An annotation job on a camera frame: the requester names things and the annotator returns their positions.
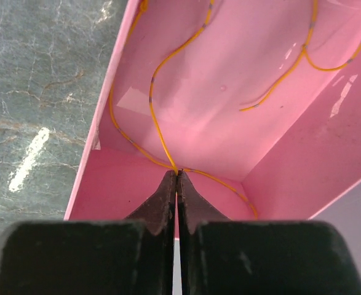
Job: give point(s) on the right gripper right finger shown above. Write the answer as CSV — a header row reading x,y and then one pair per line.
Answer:
x,y
221,256

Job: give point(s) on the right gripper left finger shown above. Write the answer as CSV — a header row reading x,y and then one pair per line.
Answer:
x,y
129,256

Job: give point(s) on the pink plastic bin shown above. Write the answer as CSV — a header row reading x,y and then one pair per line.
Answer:
x,y
259,102

